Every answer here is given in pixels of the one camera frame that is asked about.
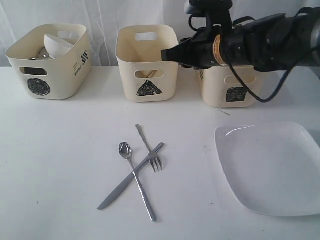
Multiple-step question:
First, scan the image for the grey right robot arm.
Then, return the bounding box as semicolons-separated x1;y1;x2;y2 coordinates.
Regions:
161;0;320;72

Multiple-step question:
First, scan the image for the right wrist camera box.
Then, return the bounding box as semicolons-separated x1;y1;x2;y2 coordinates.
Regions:
184;0;233;33

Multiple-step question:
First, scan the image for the stainless steel fork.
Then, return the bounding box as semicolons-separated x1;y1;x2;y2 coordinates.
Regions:
135;124;163;172

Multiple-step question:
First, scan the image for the white square plate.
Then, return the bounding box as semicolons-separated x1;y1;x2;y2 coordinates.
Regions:
214;122;320;217

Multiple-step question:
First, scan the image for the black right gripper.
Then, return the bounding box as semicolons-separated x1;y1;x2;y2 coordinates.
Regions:
161;32;218;70

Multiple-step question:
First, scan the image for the stainless steel mug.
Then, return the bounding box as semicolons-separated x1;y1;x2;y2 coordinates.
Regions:
20;67;48;76

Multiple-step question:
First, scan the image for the stainless steel knife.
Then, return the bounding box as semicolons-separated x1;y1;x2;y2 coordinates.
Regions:
97;142;165;211

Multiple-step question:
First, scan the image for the white ceramic bowl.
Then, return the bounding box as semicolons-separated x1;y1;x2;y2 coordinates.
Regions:
44;34;74;59

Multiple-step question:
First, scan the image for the stainless steel spoon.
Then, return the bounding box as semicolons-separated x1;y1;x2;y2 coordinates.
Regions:
118;142;157;223

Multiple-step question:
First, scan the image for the cream bin with black square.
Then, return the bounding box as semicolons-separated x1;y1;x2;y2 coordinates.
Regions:
196;66;264;108

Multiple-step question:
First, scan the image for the cream bin with black circle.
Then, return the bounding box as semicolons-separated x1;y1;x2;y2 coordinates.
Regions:
5;23;92;100

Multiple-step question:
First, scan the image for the cream bin with black triangle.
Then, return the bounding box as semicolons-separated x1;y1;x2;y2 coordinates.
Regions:
116;25;179;103

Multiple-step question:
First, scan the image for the stainless steel bowl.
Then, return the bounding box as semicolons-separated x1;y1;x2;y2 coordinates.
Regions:
36;47;51;60

